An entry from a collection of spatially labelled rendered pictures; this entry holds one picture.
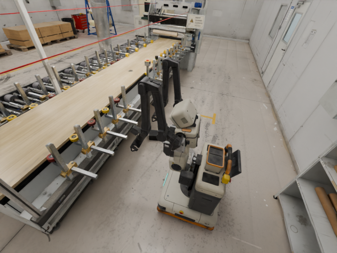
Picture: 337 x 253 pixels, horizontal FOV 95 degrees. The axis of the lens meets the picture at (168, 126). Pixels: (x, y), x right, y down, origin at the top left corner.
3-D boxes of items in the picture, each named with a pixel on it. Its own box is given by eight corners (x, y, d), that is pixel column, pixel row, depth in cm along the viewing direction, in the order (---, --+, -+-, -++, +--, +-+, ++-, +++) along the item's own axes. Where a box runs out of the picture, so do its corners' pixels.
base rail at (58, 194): (186, 52, 491) (187, 48, 484) (42, 227, 116) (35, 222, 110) (184, 51, 492) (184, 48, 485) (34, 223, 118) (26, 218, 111)
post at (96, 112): (108, 142, 179) (98, 108, 148) (106, 144, 176) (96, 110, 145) (105, 142, 180) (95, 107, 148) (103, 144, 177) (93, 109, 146)
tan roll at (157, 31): (193, 38, 477) (194, 34, 469) (193, 39, 468) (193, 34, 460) (151, 32, 504) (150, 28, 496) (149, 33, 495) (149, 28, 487)
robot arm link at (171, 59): (178, 59, 115) (181, 55, 122) (161, 59, 119) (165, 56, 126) (181, 110, 142) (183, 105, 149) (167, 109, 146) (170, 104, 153)
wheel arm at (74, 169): (99, 176, 132) (97, 174, 129) (96, 180, 129) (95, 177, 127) (57, 162, 140) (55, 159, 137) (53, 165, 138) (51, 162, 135)
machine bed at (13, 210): (177, 70, 535) (180, 42, 478) (52, 237, 161) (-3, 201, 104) (158, 67, 548) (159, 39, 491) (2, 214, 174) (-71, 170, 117)
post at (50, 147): (74, 178, 141) (52, 142, 109) (72, 181, 138) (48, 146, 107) (71, 177, 141) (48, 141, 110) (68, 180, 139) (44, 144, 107)
